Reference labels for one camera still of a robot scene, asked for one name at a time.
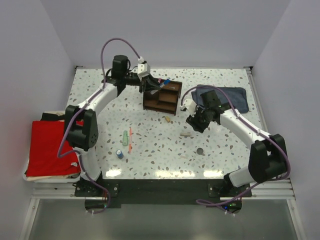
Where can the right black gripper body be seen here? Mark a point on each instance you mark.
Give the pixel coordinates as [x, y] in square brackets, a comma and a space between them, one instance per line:
[200, 121]

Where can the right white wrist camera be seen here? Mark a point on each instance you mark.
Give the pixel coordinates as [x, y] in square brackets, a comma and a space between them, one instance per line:
[190, 106]

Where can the wooden clothespin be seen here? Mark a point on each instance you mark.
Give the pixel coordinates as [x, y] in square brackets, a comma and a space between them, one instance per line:
[185, 134]

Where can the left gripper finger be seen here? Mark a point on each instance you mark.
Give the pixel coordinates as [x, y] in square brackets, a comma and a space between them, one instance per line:
[152, 82]
[152, 89]

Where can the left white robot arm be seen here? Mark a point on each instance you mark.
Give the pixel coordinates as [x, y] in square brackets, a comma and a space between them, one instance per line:
[80, 121]

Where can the blue battery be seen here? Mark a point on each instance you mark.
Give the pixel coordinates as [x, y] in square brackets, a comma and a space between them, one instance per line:
[119, 154]

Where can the red cloth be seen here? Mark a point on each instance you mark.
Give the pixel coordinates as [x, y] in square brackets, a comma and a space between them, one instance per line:
[46, 137]

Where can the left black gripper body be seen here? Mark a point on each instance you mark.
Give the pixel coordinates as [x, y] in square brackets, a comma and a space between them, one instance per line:
[142, 84]

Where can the white tray with cloths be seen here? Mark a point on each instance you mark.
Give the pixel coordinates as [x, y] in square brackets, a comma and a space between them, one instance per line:
[66, 148]

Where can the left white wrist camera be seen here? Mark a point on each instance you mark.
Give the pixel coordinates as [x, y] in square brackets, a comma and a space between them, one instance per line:
[143, 69]

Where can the grey round cap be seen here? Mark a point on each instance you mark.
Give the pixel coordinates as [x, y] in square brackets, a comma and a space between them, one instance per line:
[199, 151]

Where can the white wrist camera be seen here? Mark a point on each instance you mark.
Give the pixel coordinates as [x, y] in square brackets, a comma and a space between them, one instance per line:
[190, 106]
[143, 69]

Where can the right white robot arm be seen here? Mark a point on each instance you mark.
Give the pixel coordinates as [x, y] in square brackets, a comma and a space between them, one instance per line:
[268, 155]

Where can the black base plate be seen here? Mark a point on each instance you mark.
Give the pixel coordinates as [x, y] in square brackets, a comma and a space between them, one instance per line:
[114, 193]

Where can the dark blue folded towel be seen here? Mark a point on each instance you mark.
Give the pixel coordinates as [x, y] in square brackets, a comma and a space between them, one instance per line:
[237, 96]

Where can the light green stapler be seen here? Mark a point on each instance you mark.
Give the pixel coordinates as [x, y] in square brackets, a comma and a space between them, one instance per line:
[125, 138]

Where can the brown wooden desk organizer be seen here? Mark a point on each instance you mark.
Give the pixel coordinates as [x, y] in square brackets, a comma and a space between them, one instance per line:
[165, 100]

